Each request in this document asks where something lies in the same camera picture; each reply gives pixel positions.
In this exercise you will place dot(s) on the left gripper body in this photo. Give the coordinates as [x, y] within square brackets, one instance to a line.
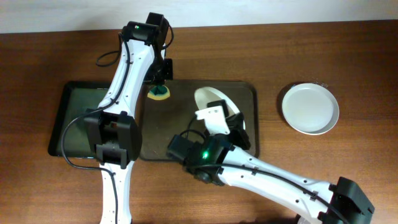
[161, 71]

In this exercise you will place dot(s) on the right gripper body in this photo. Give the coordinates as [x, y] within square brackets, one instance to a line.
[233, 132]

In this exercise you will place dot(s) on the green and yellow sponge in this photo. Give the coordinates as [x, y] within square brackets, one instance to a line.
[159, 93]

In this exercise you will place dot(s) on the white plate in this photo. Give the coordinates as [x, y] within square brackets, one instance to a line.
[208, 98]
[310, 109]

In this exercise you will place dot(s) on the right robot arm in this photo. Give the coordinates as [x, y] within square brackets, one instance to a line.
[222, 160]

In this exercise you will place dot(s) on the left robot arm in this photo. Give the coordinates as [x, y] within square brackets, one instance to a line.
[113, 134]

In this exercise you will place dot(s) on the brown serving tray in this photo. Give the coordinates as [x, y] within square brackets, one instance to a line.
[161, 120]

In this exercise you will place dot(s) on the black rectangular water tray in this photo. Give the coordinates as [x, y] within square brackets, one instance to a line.
[77, 97]

